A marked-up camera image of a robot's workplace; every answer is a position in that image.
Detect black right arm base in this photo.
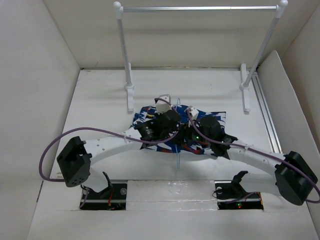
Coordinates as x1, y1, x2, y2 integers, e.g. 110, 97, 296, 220
212, 170, 264, 210

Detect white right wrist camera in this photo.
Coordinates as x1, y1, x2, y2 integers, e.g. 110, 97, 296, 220
185, 106, 199, 123

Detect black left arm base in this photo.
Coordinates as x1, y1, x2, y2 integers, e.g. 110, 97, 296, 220
79, 181, 128, 211

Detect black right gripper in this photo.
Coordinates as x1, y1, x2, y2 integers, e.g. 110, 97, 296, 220
168, 117, 213, 147

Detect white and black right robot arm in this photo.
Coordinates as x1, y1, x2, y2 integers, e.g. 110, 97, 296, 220
187, 116, 320, 206

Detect white clothes rack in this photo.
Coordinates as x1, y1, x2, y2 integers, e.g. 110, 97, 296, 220
111, 0, 289, 114

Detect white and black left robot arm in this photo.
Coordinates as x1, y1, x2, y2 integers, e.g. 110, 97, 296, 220
57, 109, 181, 199

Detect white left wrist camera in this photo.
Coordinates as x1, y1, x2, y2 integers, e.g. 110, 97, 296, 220
154, 94, 172, 115

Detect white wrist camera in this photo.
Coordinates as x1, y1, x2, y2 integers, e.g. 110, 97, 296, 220
154, 94, 172, 115
185, 106, 199, 123

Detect blue patterned trousers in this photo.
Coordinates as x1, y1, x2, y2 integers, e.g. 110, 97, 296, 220
131, 105, 236, 158

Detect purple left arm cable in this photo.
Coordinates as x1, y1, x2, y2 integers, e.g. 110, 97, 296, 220
39, 97, 181, 208

